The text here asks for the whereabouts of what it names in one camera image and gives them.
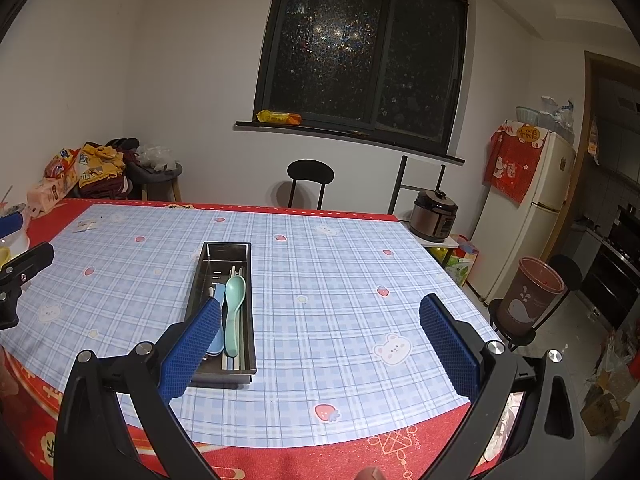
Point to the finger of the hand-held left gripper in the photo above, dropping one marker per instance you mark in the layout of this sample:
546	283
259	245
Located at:
30	260
10	225

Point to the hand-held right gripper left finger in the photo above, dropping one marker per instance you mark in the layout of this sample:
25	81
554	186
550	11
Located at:
192	350

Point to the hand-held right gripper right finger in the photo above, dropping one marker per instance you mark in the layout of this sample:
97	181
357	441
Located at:
447	347

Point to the blue spoon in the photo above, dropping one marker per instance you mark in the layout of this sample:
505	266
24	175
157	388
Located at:
216	350

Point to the green chopstick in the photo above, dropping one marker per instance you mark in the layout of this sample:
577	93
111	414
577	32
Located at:
241	362

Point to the green spoon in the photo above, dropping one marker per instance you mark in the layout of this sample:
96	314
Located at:
234	310

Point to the perforated metal utensil tray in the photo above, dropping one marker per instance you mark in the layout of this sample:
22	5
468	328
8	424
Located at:
225	255

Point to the person's right hand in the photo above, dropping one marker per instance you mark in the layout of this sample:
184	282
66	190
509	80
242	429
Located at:
371	473

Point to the cup with straw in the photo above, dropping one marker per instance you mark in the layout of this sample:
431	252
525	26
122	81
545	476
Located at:
12	207

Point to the white bowl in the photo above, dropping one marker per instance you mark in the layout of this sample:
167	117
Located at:
12	245

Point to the small white paper packet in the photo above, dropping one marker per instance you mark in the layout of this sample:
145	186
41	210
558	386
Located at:
85	226

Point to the orange snack bag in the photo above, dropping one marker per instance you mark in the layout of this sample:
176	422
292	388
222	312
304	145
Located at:
62	162

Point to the colourful shopping bag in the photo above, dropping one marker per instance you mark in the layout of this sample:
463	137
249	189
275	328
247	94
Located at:
460	262

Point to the brown trash bin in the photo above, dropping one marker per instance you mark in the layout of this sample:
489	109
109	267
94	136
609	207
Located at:
530	300

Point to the cream refrigerator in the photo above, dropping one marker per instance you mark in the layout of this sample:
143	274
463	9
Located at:
520	240

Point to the dark rice cooker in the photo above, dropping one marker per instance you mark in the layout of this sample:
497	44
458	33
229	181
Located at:
435	217

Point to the blue plaid red-bordered tablecloth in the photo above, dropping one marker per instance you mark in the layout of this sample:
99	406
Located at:
325	270

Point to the grey stool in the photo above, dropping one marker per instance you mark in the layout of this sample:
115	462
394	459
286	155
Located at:
155	175

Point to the crumpled clear plastic bag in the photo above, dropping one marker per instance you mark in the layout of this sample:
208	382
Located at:
155	156

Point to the black metal rack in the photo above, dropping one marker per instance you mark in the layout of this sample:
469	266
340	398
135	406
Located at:
400	185

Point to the cardboard boxes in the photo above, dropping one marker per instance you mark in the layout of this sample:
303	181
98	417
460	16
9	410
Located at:
607	405

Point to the black kitchen oven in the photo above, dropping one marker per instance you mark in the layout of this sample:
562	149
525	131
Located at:
615	270

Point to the red printed cloth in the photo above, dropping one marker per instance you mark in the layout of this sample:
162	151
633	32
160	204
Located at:
515	162

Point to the stacked bowls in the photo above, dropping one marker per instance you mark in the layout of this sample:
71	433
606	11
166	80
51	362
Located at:
527	116

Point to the yellow snack packet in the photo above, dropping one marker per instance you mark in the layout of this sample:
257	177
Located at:
279	117

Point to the clear plastic bags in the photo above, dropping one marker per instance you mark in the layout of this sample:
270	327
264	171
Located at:
557	117

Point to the dark window with sill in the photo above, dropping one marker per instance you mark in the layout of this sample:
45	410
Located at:
360	50

